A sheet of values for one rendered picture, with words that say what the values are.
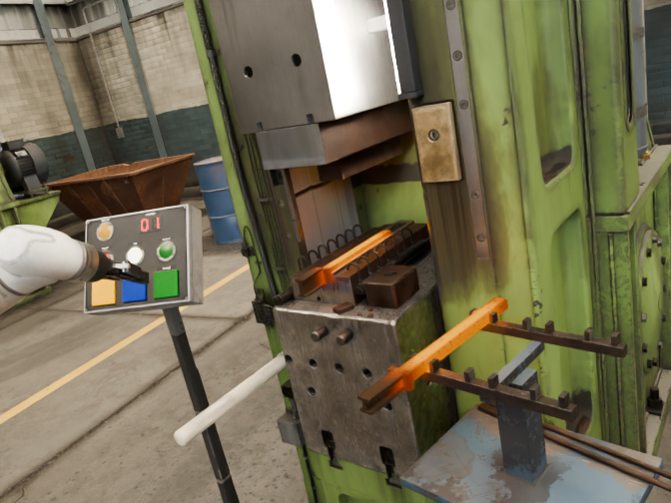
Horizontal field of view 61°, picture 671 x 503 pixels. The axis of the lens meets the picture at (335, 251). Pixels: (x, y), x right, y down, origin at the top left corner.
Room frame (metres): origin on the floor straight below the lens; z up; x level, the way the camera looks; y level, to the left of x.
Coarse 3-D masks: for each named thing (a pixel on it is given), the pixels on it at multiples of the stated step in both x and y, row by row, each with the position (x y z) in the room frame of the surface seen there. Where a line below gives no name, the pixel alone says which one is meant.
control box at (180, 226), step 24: (120, 216) 1.65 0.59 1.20; (144, 216) 1.62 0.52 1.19; (168, 216) 1.60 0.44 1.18; (192, 216) 1.60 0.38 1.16; (96, 240) 1.64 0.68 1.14; (120, 240) 1.61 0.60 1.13; (144, 240) 1.59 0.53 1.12; (168, 240) 1.56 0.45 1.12; (192, 240) 1.56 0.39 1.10; (144, 264) 1.55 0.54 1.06; (168, 264) 1.53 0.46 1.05; (192, 264) 1.52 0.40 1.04; (120, 288) 1.54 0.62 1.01; (192, 288) 1.49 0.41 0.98; (96, 312) 1.54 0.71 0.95; (120, 312) 1.58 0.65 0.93
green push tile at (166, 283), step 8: (160, 272) 1.52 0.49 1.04; (168, 272) 1.51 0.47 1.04; (176, 272) 1.50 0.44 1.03; (160, 280) 1.51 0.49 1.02; (168, 280) 1.50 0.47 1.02; (176, 280) 1.49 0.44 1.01; (160, 288) 1.50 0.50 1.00; (168, 288) 1.49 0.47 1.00; (176, 288) 1.48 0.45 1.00; (160, 296) 1.49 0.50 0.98; (168, 296) 1.48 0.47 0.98
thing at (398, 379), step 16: (496, 304) 1.09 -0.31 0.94; (464, 320) 1.05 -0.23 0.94; (480, 320) 1.04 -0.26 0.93; (448, 336) 0.99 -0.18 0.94; (464, 336) 1.00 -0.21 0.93; (432, 352) 0.94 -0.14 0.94; (448, 352) 0.96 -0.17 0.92; (400, 368) 0.90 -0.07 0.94; (416, 368) 0.90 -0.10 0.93; (384, 384) 0.86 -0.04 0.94; (400, 384) 0.88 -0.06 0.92; (368, 400) 0.82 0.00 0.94; (384, 400) 0.85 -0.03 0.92
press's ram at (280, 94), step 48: (240, 0) 1.39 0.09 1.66; (288, 0) 1.30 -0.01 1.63; (336, 0) 1.33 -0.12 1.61; (240, 48) 1.41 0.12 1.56; (288, 48) 1.32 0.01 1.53; (336, 48) 1.31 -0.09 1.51; (384, 48) 1.46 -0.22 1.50; (240, 96) 1.44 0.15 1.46; (288, 96) 1.34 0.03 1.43; (336, 96) 1.28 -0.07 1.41; (384, 96) 1.43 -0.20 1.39
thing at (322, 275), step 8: (384, 232) 1.57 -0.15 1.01; (368, 240) 1.52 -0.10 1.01; (376, 240) 1.51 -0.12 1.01; (360, 248) 1.46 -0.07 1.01; (344, 256) 1.41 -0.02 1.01; (352, 256) 1.42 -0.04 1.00; (328, 264) 1.37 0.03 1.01; (336, 264) 1.36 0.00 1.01; (312, 272) 1.30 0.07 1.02; (320, 272) 1.32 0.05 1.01; (328, 272) 1.32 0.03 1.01; (296, 280) 1.28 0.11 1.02; (304, 280) 1.26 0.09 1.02; (312, 280) 1.30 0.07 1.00; (320, 280) 1.32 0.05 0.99; (328, 280) 1.32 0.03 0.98; (304, 288) 1.27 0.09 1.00; (312, 288) 1.29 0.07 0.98; (304, 296) 1.27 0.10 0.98
